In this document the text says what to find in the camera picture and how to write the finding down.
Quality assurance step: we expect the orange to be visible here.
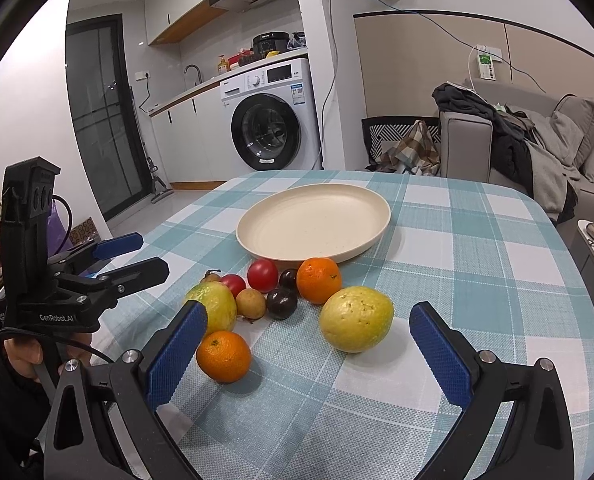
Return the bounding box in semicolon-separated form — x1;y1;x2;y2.
297;258;342;306
195;330;251;384

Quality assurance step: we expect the small brown pear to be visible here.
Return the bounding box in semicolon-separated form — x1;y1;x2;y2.
200;269;221;284

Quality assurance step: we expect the yellow guava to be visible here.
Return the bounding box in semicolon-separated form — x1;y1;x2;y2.
318;286;394;353

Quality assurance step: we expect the brown kiwi-like fruit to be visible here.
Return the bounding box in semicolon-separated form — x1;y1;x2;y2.
236;288;266;321

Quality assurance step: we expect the small red tomato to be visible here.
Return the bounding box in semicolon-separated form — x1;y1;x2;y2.
221;274;247;298

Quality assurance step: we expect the dark plum front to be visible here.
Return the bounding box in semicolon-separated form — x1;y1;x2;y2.
265;287;298;321

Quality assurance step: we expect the dark plum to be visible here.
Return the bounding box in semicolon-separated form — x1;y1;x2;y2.
265;287;298;321
278;269;298;292

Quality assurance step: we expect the large red tomato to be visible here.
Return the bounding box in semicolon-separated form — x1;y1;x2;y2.
247;259;278;294

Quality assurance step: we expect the dark plum back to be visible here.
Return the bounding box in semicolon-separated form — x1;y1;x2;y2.
278;269;298;292

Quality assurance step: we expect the person's left hand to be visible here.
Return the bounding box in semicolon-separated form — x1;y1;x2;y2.
4;333;92;382

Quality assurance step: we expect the purple bag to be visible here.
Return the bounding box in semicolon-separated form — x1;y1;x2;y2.
46;200;73;257

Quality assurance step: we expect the teal checkered tablecloth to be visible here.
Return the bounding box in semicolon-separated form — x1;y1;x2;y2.
93;171;594;479

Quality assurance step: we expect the black glass door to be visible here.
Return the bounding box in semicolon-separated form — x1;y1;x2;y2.
65;14;152;220

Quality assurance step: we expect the cream round plate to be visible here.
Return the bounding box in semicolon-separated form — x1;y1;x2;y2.
235;183;391;263

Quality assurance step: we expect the plaid cloth in basket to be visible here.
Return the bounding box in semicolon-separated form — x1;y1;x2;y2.
377;119;441;177

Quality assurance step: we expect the grey sofa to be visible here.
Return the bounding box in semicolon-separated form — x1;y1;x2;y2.
432;80;594;246

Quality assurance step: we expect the dark clothes pile on sofa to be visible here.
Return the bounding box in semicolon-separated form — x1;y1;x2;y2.
432;82;581;224

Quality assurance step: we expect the white washing machine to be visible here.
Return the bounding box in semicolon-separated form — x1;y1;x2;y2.
220;56;322;171

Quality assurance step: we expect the black patterned laundry basket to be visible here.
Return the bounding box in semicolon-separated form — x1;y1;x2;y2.
362;116;441;171

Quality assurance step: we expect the grey sofa cushion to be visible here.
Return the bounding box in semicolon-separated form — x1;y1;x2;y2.
555;93;594;169

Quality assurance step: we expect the black rice cooker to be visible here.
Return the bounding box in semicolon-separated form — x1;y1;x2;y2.
252;32;290;58

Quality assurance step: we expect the white wall power strip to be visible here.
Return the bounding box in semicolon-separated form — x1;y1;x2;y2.
475;46;503;80

